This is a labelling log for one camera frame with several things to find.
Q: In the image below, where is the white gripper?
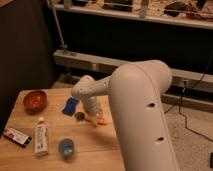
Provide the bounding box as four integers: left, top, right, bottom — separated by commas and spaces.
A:
82, 97, 102, 126

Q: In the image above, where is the orange carrot-like pepper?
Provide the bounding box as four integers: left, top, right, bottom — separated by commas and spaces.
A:
74, 112, 108, 125

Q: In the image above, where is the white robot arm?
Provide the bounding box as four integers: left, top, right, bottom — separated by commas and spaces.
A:
71, 60, 180, 171

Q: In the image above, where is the blue plastic object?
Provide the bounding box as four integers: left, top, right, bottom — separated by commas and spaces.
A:
62, 97, 79, 116

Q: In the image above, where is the blue round cup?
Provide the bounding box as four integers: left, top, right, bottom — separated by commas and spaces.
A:
58, 139, 74, 157

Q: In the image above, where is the white tube bottle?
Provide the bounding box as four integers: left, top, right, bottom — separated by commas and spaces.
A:
34, 117, 48, 156

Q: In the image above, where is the orange-red bowl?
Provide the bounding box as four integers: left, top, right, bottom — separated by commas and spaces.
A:
23, 90, 47, 112

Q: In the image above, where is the metal pole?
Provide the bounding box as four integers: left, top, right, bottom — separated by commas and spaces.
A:
50, 0, 68, 52

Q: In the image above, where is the black red small box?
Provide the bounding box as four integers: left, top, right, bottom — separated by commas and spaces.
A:
3, 128, 32, 147

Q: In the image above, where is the upper shelf ledge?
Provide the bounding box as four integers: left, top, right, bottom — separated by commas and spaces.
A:
51, 0, 213, 30

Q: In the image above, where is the black cable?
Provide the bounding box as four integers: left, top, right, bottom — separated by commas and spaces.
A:
163, 49, 213, 143

